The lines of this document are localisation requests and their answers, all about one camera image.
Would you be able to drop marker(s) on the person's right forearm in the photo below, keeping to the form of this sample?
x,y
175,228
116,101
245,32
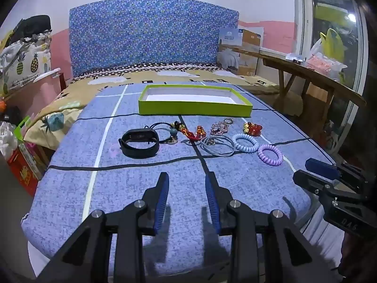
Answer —
x,y
359,259

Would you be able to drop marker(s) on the white plastic bag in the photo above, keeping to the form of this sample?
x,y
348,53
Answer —
x,y
7,138

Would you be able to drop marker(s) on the yellow green bag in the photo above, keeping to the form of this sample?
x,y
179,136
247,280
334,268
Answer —
x,y
332,44

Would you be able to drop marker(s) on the glass door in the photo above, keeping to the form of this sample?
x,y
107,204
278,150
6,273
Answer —
x,y
332,11

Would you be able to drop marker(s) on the pink cabinet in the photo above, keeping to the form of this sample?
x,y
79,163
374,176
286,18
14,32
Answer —
x,y
32,97

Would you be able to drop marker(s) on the green shallow cardboard box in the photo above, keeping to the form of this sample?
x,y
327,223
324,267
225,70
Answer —
x,y
191,110

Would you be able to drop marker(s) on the brown cardboard box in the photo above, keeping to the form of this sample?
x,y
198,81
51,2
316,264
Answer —
x,y
251,39

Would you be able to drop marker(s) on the pink rhinestone hair clip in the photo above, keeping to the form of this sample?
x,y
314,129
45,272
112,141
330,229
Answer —
x,y
219,128

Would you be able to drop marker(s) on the red gift box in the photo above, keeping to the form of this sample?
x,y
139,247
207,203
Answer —
x,y
25,171

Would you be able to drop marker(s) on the wooden bench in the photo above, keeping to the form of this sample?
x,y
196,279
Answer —
x,y
312,72

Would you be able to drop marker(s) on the small clear packet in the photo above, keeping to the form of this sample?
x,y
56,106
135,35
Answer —
x,y
294,58

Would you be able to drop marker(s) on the red bead hair accessory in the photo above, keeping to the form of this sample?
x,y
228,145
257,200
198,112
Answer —
x,y
253,129

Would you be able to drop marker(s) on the blue checked bedspread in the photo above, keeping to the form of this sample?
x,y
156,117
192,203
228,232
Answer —
x,y
147,171

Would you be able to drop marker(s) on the black smart band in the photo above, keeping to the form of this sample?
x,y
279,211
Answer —
x,y
129,151

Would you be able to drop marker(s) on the yellow printed bed sheet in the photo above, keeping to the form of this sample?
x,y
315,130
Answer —
x,y
82,91

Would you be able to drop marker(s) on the black bag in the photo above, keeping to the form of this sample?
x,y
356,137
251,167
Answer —
x,y
32,26

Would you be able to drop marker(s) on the dark dotted cloth strip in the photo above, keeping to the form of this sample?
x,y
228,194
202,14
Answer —
x,y
117,71

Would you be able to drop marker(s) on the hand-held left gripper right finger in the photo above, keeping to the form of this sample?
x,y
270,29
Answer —
x,y
212,203

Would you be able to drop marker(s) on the quilt packaging box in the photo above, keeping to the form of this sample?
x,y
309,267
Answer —
x,y
229,50

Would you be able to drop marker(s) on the pink plastic packet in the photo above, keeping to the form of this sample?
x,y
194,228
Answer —
x,y
324,64

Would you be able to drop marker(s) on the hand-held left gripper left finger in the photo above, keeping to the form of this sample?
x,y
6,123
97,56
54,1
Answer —
x,y
161,203

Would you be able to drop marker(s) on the pineapple print bag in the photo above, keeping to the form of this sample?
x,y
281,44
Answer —
x,y
26,62

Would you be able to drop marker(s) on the orange snack packets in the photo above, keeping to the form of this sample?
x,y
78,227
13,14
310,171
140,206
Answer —
x,y
2,105

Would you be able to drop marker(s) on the blue floral headboard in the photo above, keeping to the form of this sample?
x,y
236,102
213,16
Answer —
x,y
153,32

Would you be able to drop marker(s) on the gold black small charm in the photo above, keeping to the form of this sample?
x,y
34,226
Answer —
x,y
182,129

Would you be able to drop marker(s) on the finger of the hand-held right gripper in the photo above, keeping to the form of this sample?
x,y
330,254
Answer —
x,y
309,181
319,166

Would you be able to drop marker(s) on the green paper bag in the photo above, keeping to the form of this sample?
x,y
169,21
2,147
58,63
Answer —
x,y
22,126

